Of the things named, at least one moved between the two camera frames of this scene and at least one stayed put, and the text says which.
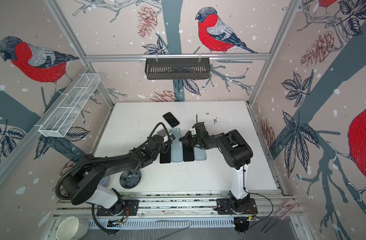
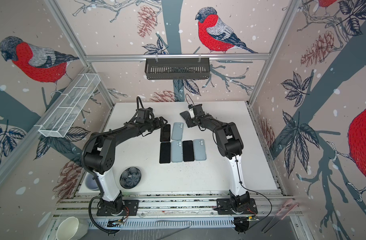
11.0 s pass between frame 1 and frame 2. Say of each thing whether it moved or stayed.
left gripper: moved
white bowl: stayed
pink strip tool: stayed
